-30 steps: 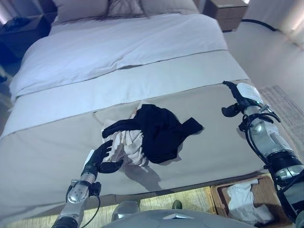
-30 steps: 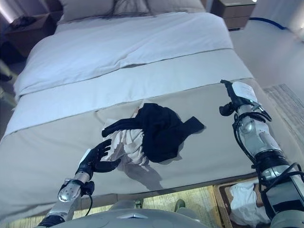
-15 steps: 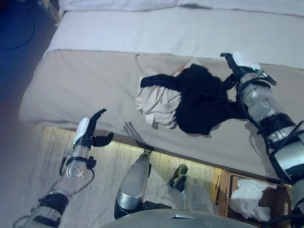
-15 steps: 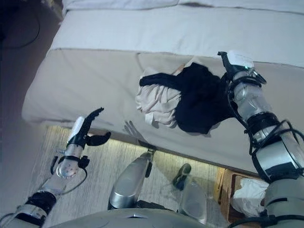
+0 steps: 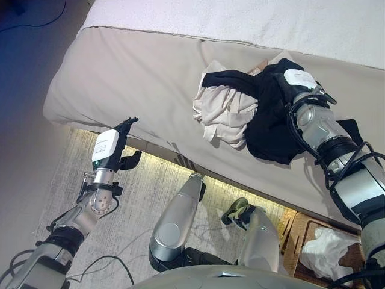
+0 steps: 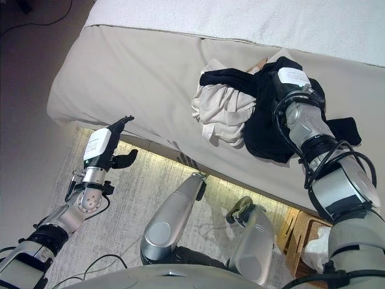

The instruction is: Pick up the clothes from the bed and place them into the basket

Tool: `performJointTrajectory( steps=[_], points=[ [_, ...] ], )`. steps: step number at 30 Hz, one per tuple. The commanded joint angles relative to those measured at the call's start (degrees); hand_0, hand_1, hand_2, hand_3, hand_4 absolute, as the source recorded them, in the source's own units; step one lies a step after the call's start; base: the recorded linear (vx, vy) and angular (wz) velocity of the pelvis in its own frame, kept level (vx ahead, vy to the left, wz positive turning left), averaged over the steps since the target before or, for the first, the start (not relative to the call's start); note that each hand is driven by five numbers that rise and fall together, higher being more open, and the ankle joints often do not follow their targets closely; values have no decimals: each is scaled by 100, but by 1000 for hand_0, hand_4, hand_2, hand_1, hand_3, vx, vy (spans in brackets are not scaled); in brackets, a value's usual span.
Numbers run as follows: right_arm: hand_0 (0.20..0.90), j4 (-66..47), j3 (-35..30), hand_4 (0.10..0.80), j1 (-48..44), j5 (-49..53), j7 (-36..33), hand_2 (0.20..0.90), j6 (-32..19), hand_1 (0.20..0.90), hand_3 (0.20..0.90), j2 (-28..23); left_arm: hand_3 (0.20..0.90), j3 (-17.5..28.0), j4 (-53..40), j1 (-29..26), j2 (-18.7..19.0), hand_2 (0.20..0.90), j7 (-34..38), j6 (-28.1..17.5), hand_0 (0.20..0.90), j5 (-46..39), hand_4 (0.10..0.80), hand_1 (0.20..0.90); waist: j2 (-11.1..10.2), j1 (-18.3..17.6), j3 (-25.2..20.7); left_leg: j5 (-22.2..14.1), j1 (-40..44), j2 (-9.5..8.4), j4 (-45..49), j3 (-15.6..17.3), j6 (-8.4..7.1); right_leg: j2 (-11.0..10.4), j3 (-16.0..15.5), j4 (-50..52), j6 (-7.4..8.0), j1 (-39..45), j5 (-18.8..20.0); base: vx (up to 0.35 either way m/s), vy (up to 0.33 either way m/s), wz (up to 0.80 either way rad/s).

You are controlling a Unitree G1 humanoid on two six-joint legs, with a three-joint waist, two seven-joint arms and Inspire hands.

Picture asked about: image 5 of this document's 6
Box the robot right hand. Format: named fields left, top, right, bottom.
left=279, top=68, right=320, bottom=101

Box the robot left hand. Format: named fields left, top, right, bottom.
left=91, top=117, right=142, bottom=173

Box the black garment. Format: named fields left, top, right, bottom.
left=202, top=58, right=366, bottom=166

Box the cream garment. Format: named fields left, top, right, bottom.
left=192, top=59, right=262, bottom=150

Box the white garment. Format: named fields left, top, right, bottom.
left=300, top=227, right=366, bottom=279

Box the beige bed foot cover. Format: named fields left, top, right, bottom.
left=42, top=26, right=385, bottom=232

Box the bed with pale sheet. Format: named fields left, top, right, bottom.
left=42, top=0, right=385, bottom=232

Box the brown wicker basket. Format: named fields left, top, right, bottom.
left=278, top=207, right=371, bottom=289

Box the grey striped rug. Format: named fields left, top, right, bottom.
left=32, top=126, right=301, bottom=289

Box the silver robot left leg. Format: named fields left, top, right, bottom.
left=149, top=172, right=207, bottom=272

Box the silver robot leg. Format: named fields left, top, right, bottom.
left=149, top=172, right=207, bottom=272
left=221, top=197, right=280, bottom=273

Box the grey robot torso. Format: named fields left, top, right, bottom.
left=129, top=246, right=289, bottom=289

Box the silver robot right leg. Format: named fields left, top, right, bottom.
left=221, top=197, right=280, bottom=273

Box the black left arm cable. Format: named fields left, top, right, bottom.
left=76, top=171, right=124, bottom=217

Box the black floor cable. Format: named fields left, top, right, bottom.
left=66, top=255, right=135, bottom=285
left=0, top=0, right=67, bottom=33

